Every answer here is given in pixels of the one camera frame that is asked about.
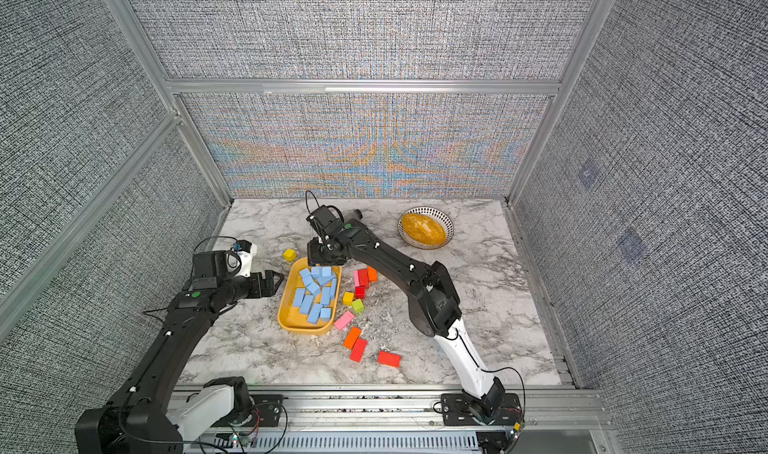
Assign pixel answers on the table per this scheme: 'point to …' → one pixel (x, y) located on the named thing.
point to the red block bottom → (391, 359)
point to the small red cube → (360, 292)
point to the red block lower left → (358, 349)
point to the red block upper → (363, 278)
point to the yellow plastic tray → (290, 316)
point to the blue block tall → (315, 313)
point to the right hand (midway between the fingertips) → (313, 251)
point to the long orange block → (373, 274)
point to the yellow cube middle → (348, 298)
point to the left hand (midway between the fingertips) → (273, 273)
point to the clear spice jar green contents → (358, 213)
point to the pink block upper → (355, 280)
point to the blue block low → (306, 304)
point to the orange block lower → (351, 337)
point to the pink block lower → (344, 320)
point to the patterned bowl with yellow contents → (425, 227)
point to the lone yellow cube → (290, 255)
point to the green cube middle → (358, 306)
